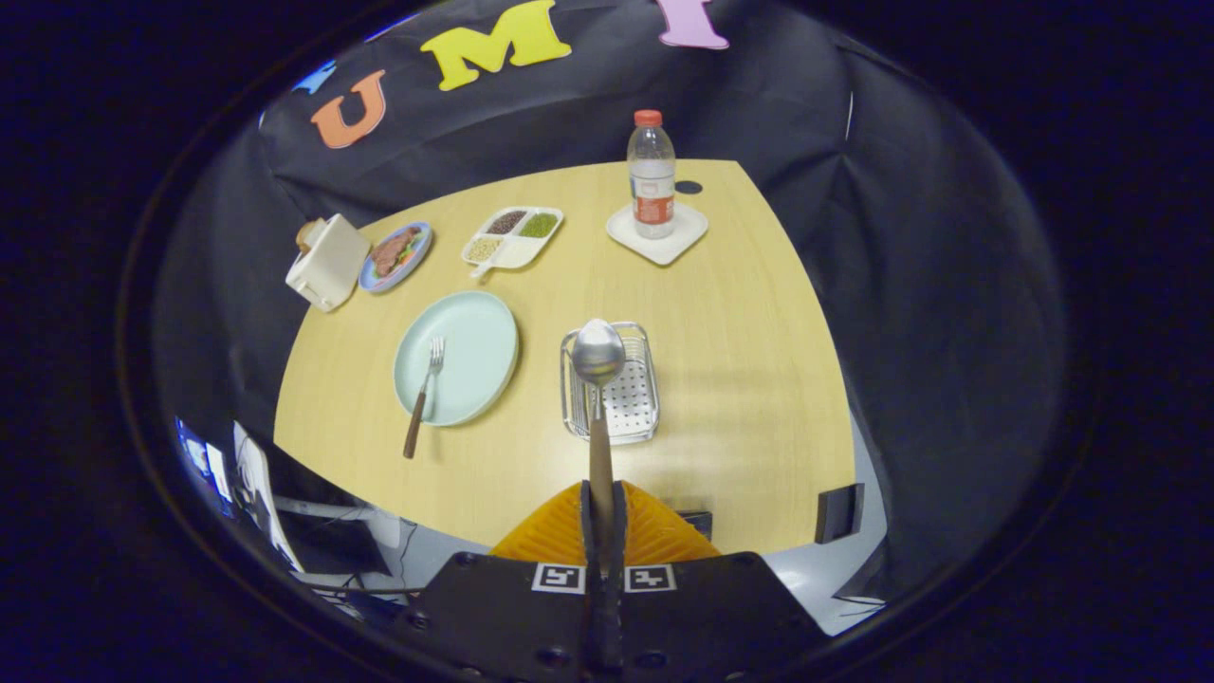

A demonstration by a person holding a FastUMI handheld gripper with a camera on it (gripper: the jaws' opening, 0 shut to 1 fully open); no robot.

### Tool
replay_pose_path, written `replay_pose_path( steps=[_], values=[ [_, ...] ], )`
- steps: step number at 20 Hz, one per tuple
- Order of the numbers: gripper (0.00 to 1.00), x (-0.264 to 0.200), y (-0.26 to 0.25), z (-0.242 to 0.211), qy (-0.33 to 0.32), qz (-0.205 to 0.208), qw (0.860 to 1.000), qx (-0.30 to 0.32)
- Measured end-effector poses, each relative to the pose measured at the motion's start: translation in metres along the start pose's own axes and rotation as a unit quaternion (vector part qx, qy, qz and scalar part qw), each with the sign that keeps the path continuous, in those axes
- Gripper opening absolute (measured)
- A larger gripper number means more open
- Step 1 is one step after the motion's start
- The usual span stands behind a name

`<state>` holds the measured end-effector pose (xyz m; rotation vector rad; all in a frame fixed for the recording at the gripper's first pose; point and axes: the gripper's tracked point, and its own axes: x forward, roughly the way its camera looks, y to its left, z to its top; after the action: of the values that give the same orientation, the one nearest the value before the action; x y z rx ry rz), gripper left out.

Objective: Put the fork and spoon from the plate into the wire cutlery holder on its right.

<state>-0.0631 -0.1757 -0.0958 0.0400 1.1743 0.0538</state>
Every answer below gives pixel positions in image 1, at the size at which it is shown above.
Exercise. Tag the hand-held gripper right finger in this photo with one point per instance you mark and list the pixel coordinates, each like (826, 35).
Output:
(620, 531)

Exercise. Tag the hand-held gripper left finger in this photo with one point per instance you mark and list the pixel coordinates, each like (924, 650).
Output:
(586, 531)

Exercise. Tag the pale green plate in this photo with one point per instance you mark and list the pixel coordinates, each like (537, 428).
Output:
(474, 351)

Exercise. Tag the black chair part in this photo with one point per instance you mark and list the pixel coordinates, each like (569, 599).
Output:
(839, 512)

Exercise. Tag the white divided bean tray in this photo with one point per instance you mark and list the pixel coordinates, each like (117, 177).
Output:
(517, 251)

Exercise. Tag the white square coaster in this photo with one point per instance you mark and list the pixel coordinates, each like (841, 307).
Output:
(683, 237)

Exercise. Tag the blue plate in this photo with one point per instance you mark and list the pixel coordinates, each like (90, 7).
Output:
(425, 245)

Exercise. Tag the brown steak piece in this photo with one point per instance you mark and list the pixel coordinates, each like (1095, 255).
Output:
(389, 251)

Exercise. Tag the black table grommet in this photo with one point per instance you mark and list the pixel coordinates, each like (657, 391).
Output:
(689, 187)

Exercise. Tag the clear red-capped water bottle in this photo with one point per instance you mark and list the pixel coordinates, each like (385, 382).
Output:
(651, 180)

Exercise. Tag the cream toaster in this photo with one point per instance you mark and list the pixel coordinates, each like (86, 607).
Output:
(327, 270)

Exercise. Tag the computer monitor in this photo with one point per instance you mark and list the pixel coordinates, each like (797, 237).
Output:
(204, 465)

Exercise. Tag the toasted bread slice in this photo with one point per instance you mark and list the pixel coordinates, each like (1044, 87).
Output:
(305, 232)

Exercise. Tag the black backdrop cloth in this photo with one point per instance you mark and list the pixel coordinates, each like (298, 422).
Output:
(854, 142)

